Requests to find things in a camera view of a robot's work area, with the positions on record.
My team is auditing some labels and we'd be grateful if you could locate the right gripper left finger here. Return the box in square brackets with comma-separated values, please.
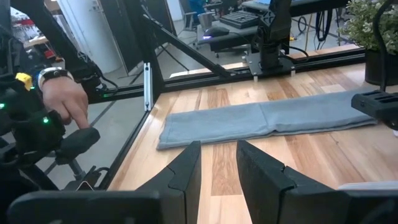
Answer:
[136, 140, 202, 224]

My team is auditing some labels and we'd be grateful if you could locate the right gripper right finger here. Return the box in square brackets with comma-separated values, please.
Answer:
[236, 139, 352, 224]

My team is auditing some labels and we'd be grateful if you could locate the grey towel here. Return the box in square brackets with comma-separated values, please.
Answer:
[156, 88, 379, 151]

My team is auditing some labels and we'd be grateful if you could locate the green potted plant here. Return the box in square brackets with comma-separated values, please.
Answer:
[338, 0, 398, 86]

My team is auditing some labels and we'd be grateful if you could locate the person's hand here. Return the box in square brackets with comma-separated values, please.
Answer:
[41, 76, 91, 130]

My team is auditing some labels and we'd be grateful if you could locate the grey desk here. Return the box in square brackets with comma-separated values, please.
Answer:
[197, 0, 349, 52]

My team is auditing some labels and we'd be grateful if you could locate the black keyboard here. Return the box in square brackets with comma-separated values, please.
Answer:
[218, 10, 261, 30]

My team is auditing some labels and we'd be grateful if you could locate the black computer mouse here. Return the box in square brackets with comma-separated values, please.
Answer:
[202, 26, 231, 40]

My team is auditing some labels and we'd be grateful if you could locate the person's wristwatch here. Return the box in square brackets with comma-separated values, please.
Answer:
[37, 66, 75, 91]

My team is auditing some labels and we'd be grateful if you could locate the black aluminium frame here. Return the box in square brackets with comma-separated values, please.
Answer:
[9, 0, 366, 190]

